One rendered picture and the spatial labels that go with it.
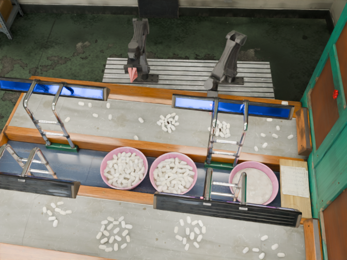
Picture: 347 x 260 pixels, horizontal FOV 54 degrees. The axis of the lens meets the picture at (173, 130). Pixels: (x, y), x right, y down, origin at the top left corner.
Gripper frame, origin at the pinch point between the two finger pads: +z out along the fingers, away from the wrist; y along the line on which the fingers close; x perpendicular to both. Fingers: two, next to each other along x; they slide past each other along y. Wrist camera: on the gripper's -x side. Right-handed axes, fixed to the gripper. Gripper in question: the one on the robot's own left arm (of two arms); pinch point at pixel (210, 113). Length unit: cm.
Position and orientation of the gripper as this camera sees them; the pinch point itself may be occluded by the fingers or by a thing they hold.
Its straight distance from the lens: 213.2
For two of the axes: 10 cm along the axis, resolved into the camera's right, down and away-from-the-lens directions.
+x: 1.1, -1.2, 9.9
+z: -0.9, 9.9, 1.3
